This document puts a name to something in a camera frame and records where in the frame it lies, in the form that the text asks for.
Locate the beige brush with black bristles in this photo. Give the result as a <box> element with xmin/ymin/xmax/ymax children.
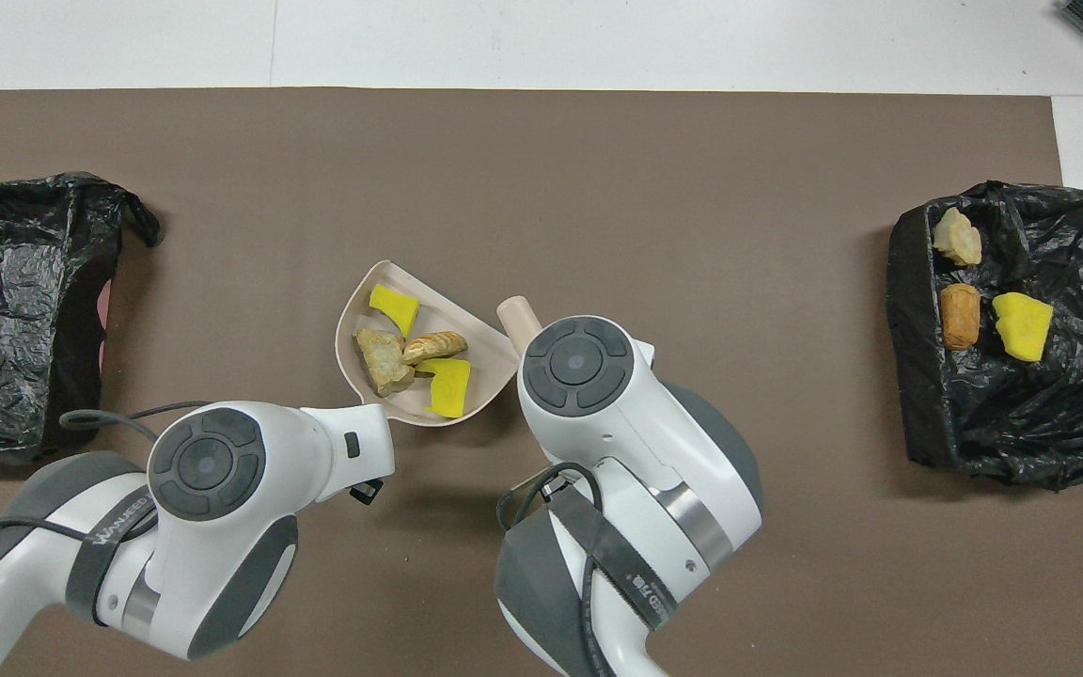
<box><xmin>496</xmin><ymin>295</ymin><xmax>543</xmax><ymax>349</ymax></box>

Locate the black plastic trash bag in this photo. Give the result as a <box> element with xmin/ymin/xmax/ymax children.
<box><xmin>0</xmin><ymin>171</ymin><xmax>163</xmax><ymax>464</ymax></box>
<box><xmin>886</xmin><ymin>181</ymin><xmax>1083</xmax><ymax>492</ymax></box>

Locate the yellow sponge chunk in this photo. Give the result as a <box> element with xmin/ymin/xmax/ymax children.
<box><xmin>992</xmin><ymin>291</ymin><xmax>1055</xmax><ymax>364</ymax></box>

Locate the small yellow sponge piece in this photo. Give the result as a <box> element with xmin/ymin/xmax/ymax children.
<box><xmin>369</xmin><ymin>284</ymin><xmax>422</xmax><ymax>339</ymax></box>

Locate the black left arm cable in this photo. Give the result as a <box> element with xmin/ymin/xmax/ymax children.
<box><xmin>0</xmin><ymin>401</ymin><xmax>213</xmax><ymax>589</ymax></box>

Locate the beige plastic dustpan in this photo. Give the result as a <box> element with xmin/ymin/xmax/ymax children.
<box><xmin>334</xmin><ymin>260</ymin><xmax>522</xmax><ymax>429</ymax></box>

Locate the orange striped bread piece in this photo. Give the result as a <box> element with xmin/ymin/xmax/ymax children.
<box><xmin>401</xmin><ymin>330</ymin><xmax>469</xmax><ymax>367</ymax></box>

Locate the brown oval bread roll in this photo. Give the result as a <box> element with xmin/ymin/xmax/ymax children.
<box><xmin>939</xmin><ymin>283</ymin><xmax>982</xmax><ymax>352</ymax></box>

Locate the brown paper table mat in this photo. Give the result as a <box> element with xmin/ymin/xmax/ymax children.
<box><xmin>0</xmin><ymin>87</ymin><xmax>1083</xmax><ymax>677</ymax></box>

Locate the pale beige bread chunk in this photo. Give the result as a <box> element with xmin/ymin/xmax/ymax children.
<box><xmin>933</xmin><ymin>207</ymin><xmax>984</xmax><ymax>268</ymax></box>

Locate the pink plastic bin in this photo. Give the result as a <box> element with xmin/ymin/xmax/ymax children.
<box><xmin>95</xmin><ymin>279</ymin><xmax>119</xmax><ymax>372</ymax></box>

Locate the notched yellow sponge piece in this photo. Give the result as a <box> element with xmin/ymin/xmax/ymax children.
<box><xmin>415</xmin><ymin>357</ymin><xmax>473</xmax><ymax>419</ymax></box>

